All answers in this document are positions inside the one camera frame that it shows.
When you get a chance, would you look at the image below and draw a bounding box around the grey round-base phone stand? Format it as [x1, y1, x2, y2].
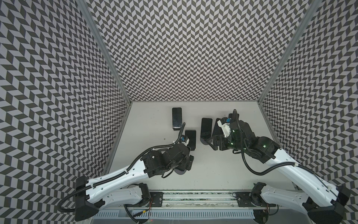
[174, 168, 187, 175]

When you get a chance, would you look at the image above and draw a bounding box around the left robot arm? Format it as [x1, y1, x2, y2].
[75, 143, 194, 222]

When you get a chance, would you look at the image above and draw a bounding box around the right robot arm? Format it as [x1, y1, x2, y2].
[204, 117, 351, 224]

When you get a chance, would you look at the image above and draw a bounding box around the grey round stand centre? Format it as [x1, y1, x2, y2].
[200, 138, 213, 145]

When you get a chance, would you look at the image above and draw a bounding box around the white ribbed vent strip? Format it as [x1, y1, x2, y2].
[93, 210, 255, 220]

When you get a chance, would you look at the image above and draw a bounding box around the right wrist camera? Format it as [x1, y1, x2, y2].
[217, 117, 231, 138]

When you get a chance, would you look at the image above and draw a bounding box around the aluminium front rail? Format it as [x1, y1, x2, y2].
[94, 186, 309, 211]

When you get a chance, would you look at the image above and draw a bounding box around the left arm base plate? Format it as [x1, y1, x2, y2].
[127, 191, 164, 208]

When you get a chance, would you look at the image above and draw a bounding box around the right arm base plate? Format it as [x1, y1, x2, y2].
[232, 191, 277, 208]

